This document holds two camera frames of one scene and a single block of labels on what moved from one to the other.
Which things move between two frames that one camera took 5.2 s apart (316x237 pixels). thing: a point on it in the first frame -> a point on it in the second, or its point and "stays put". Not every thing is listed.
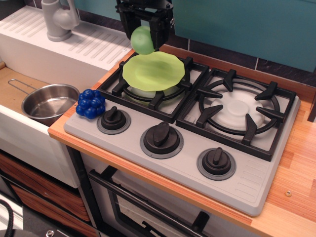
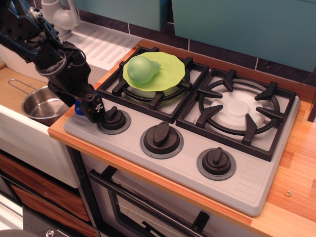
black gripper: [148, 9] -> [69, 77]
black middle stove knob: [161, 141] stays put
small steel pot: [47, 103] stays put
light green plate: [154, 71] stays put
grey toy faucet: [59, 22] stays put
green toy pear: [141, 40] -> [140, 69]
